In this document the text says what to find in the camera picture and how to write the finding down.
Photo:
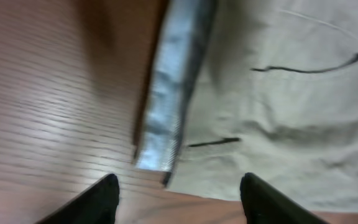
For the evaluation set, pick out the khaki green shorts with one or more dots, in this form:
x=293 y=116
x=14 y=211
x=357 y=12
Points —
x=263 y=86

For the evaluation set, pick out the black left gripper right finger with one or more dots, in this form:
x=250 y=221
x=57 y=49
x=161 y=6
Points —
x=263 y=203

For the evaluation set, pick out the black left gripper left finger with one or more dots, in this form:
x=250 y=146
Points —
x=96 y=205

